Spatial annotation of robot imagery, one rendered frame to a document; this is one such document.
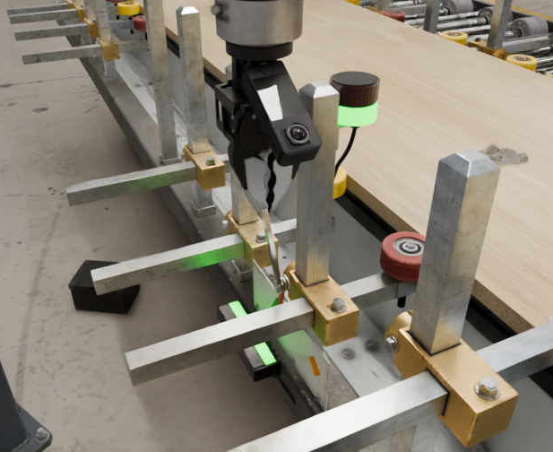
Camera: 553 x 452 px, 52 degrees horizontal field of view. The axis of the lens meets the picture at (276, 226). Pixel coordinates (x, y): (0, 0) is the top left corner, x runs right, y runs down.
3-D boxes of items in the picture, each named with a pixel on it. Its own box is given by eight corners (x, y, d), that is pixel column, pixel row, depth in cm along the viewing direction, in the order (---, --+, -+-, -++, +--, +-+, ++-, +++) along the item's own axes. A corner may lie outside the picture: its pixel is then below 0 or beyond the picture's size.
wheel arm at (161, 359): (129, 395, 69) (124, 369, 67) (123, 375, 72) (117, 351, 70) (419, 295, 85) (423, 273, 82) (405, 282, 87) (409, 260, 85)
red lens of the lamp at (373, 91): (344, 109, 65) (346, 91, 64) (319, 92, 70) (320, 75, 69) (388, 101, 67) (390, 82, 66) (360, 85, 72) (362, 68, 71)
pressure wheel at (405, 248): (394, 329, 82) (404, 266, 76) (364, 297, 88) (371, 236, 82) (438, 313, 85) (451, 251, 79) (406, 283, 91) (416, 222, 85)
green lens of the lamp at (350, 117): (343, 129, 67) (344, 111, 65) (318, 112, 71) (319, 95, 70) (385, 121, 69) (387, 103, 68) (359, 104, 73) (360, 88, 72)
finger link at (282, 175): (272, 192, 75) (272, 127, 70) (292, 214, 71) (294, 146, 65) (250, 197, 74) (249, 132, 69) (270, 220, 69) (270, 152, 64)
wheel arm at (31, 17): (11, 26, 221) (8, 15, 219) (11, 24, 224) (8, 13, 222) (123, 15, 237) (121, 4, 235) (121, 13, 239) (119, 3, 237)
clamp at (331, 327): (324, 348, 76) (327, 320, 73) (281, 290, 86) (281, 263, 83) (360, 335, 78) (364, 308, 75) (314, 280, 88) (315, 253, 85)
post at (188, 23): (200, 231, 128) (180, 9, 102) (194, 223, 131) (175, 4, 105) (214, 228, 130) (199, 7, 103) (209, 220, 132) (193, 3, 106)
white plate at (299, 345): (324, 413, 82) (326, 364, 76) (252, 305, 101) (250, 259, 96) (326, 412, 82) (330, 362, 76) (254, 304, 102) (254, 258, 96)
